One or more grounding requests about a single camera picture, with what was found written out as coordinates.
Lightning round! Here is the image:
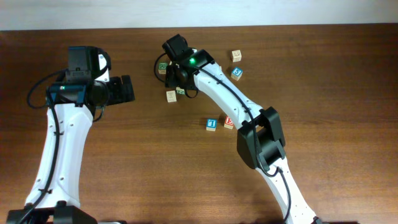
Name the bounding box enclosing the green N wooden block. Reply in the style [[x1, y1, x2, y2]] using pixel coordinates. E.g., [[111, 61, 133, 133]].
[[176, 87, 185, 95]]

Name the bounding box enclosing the wooden block red U side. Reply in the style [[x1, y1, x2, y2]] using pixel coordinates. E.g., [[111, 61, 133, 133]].
[[166, 90, 177, 103]]

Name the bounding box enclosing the blue 5 wooden block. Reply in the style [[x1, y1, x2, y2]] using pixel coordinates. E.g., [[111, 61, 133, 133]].
[[231, 67, 243, 81]]

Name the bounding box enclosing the blue I wooden block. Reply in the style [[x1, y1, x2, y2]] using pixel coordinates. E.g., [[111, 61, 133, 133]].
[[206, 119, 218, 131]]

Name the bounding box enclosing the red E wooden block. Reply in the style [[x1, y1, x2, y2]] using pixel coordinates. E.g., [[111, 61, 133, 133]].
[[224, 116, 234, 129]]

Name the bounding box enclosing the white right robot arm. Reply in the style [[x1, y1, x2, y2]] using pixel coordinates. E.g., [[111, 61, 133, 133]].
[[165, 48, 321, 223]]

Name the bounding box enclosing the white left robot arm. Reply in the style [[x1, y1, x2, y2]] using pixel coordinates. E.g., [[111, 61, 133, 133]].
[[6, 46, 135, 224]]

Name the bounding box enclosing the green R wooden block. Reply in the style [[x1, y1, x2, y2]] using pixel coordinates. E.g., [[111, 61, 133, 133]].
[[158, 62, 168, 75]]

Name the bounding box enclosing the plain wooden K block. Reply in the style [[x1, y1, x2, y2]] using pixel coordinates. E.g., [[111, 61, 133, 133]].
[[231, 50, 242, 62]]

